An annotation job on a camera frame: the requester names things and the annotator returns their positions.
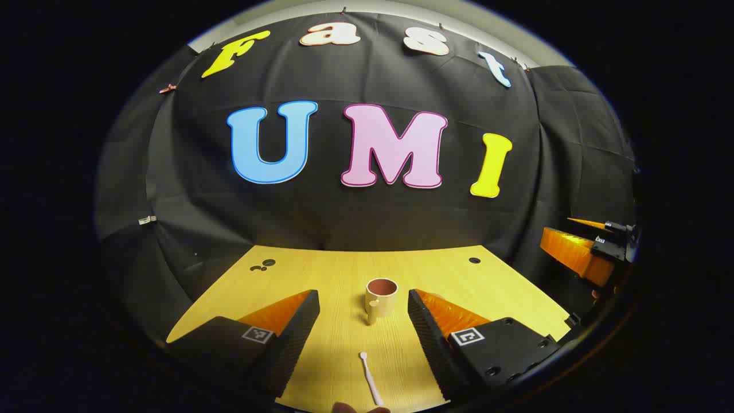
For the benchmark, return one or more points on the black backdrop cloth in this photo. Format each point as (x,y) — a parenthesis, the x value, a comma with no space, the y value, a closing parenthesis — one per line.
(344,218)

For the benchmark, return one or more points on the pink cloth clip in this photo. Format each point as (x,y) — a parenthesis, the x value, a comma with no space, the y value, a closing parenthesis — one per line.
(168,89)

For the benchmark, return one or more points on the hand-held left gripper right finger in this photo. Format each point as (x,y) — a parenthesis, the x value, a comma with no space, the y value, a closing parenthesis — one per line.
(427,338)

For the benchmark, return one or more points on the silver cloth clip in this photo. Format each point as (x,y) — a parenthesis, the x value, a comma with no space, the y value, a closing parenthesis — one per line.
(147,219)

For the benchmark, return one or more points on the white toothbrush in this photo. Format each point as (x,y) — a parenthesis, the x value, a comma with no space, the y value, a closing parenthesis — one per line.
(368,376)

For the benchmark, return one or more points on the wooden desktop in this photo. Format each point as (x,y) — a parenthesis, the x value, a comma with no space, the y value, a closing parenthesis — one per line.
(344,269)

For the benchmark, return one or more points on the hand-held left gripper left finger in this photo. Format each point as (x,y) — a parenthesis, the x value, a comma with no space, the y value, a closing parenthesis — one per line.
(295,338)

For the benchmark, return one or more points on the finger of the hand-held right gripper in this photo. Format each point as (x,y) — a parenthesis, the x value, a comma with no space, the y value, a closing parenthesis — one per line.
(590,223)
(573,252)

